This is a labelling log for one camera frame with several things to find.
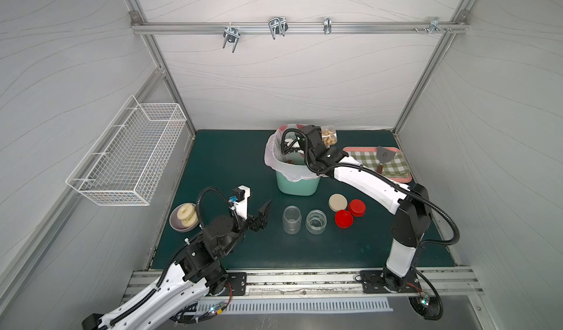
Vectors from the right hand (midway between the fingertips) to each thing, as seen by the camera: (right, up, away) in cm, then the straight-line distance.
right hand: (317, 128), depth 80 cm
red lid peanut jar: (+4, -3, -3) cm, 6 cm away
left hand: (-19, -24, -10) cm, 33 cm away
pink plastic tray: (+41, -22, +21) cm, 51 cm away
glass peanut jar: (+1, -37, +8) cm, 38 cm away
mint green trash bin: (-3, -24, +13) cm, 27 cm away
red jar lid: (+12, -36, +7) cm, 38 cm away
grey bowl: (-51, -34, +4) cm, 62 cm away
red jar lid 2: (+17, -31, +6) cm, 36 cm away
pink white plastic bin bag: (-9, -14, -3) cm, 17 cm away
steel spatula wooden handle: (+37, -11, +27) cm, 47 cm away
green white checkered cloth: (+42, -16, +24) cm, 51 cm away
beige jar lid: (+11, -30, +13) cm, 35 cm away
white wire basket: (-61, -12, -11) cm, 63 cm away
